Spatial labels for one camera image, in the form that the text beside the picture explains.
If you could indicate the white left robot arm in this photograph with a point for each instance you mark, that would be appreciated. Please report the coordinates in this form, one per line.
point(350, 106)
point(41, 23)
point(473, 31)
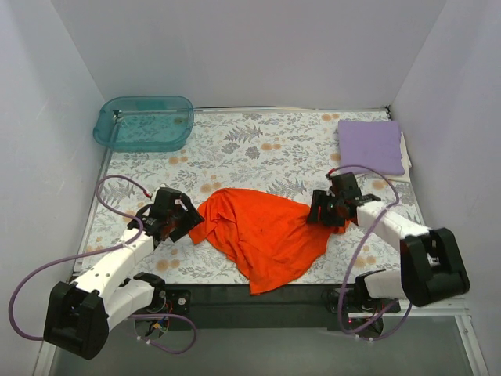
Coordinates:
point(82, 313)

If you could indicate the white folded t-shirt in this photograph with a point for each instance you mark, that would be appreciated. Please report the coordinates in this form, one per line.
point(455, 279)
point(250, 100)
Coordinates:
point(406, 164)

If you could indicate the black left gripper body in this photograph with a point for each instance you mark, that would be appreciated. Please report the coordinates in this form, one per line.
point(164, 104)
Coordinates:
point(182, 218)

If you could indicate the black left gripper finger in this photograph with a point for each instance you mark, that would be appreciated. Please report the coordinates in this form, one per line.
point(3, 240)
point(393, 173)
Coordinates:
point(182, 226)
point(191, 212)

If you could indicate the aluminium table frame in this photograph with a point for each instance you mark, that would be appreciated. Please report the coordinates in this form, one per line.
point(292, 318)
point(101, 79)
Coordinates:
point(436, 340)

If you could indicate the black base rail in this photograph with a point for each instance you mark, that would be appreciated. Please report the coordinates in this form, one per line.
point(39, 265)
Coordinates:
point(232, 306)

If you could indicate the floral table mat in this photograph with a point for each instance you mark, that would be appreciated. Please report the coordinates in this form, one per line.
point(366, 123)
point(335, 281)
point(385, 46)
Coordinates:
point(283, 153)

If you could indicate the teal plastic bin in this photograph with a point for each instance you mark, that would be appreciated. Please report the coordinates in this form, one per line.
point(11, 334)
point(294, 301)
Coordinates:
point(144, 124)

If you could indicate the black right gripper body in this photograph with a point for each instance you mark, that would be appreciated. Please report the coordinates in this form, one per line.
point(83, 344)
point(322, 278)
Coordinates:
point(321, 209)

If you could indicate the purple folded t-shirt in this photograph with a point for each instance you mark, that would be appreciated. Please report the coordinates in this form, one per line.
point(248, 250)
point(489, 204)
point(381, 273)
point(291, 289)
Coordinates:
point(371, 144)

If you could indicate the orange t-shirt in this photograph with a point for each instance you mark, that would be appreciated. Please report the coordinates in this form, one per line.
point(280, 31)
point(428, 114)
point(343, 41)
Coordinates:
point(266, 236)

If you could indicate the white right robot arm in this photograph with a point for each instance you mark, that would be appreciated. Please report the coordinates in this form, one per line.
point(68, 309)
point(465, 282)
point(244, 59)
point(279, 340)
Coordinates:
point(431, 266)

